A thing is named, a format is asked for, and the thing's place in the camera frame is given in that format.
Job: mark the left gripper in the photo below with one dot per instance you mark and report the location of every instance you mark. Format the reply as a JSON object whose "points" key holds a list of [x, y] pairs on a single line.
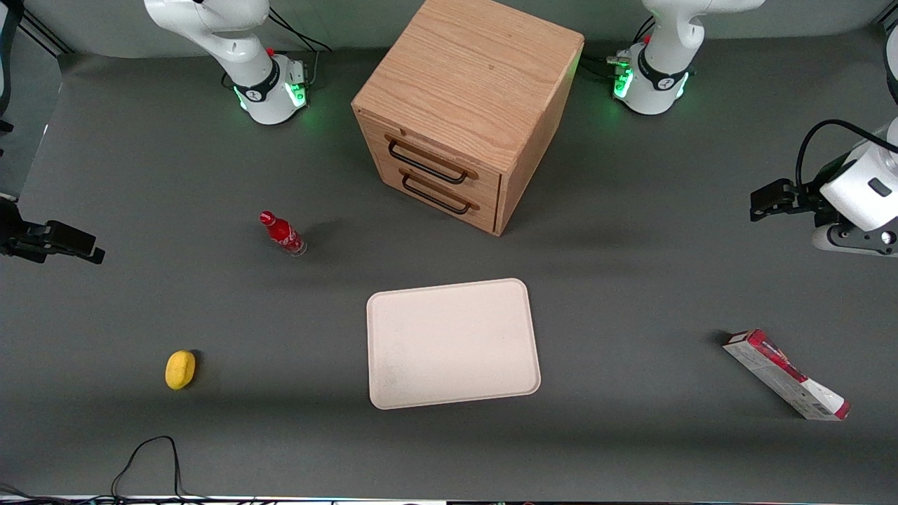
{"points": [[807, 197]]}

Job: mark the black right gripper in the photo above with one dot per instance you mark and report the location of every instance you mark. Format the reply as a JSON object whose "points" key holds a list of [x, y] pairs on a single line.
{"points": [[15, 234]]}

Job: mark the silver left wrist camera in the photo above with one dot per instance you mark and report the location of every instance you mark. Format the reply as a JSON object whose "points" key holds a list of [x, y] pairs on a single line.
{"points": [[852, 240]]}

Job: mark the red cola bottle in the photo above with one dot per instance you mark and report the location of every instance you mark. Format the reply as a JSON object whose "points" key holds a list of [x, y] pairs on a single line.
{"points": [[283, 233]]}

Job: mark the oak wooden drawer cabinet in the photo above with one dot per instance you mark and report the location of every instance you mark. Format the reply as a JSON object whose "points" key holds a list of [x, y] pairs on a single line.
{"points": [[477, 77]]}

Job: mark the beige plastic tray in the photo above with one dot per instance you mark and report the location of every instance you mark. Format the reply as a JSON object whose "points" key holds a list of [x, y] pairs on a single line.
{"points": [[449, 344]]}

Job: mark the wooden drawer front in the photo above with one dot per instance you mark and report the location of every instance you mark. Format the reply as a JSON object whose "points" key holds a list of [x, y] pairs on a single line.
{"points": [[484, 214], [484, 186]]}

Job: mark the yellow lemon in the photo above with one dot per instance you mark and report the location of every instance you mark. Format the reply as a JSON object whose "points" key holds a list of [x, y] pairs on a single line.
{"points": [[179, 369]]}

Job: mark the red cookie box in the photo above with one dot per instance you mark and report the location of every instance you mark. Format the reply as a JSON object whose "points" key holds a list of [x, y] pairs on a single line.
{"points": [[779, 365]]}

